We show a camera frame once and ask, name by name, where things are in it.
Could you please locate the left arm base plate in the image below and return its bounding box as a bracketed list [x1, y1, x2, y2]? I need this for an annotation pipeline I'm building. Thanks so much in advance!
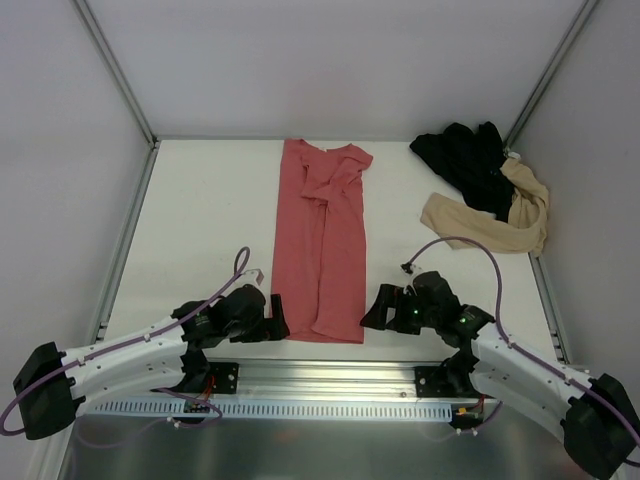
[203, 361, 240, 395]

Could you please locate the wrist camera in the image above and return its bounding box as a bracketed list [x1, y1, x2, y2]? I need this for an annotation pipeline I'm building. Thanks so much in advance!
[400, 262, 424, 295]
[240, 268, 264, 288]

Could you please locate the white slotted cable duct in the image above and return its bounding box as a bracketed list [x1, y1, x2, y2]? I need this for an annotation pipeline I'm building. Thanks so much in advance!
[89, 396, 453, 423]

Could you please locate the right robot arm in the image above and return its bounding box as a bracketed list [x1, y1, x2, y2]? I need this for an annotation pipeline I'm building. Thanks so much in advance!
[360, 271, 639, 479]

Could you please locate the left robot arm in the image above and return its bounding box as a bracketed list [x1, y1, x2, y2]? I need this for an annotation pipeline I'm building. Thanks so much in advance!
[13, 284, 289, 440]

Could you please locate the aluminium frame post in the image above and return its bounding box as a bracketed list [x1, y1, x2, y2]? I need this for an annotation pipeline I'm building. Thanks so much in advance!
[70, 0, 157, 147]
[503, 0, 601, 149]

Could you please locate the pink t shirt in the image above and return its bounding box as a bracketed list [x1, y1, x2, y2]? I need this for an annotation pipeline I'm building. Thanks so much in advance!
[271, 139, 373, 344]

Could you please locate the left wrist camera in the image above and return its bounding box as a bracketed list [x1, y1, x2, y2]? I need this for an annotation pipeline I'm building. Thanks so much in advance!
[240, 268, 264, 288]

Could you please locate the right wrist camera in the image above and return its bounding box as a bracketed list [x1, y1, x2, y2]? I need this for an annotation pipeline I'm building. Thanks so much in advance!
[400, 262, 424, 295]

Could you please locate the aluminium front rail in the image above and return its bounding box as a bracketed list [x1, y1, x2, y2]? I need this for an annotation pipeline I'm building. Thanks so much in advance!
[149, 355, 599, 404]

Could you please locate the beige t shirt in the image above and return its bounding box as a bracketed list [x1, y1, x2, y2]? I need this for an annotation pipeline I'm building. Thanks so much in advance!
[420, 153, 550, 256]

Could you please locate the right aluminium frame post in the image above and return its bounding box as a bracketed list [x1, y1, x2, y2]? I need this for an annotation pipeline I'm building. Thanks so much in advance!
[503, 0, 601, 149]

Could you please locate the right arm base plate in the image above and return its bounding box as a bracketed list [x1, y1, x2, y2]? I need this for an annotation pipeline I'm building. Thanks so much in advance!
[413, 365, 481, 398]

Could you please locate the black t shirt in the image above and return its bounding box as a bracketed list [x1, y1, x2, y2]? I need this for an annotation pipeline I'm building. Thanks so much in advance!
[409, 121, 515, 222]

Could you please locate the left aluminium frame post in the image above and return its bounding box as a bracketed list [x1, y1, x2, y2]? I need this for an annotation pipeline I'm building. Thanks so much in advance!
[70, 0, 157, 147]

